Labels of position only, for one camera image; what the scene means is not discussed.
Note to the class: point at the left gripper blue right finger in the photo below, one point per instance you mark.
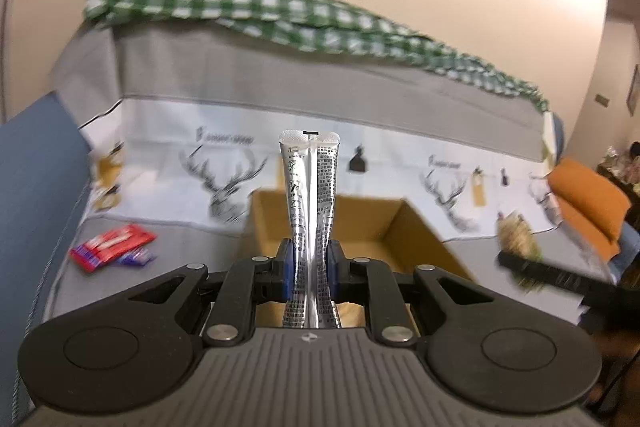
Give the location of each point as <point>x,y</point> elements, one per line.
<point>337,270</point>

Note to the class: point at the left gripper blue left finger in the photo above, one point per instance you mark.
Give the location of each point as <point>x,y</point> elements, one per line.
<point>284,262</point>

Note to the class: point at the silver foil snack bar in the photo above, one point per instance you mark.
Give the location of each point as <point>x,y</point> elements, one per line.
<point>310,167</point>

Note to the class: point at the round peanut brittle snack packet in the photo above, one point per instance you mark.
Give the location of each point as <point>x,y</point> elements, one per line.
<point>516,237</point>

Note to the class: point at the purple candy bar packet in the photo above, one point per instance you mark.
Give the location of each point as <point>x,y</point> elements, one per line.
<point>137,258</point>

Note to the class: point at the red spicy strip snack packet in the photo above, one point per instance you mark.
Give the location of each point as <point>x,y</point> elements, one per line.
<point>104,249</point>

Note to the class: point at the brown cardboard box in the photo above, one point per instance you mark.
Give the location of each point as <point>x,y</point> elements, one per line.
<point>390,230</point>

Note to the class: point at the orange cushion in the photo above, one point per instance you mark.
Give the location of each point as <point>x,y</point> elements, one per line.
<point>595,207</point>

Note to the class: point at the grey deer print sofa cover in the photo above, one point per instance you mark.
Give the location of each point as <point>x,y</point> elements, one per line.
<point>195,114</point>

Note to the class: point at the green checkered cloth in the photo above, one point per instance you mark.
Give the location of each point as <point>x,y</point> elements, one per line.
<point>327,27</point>

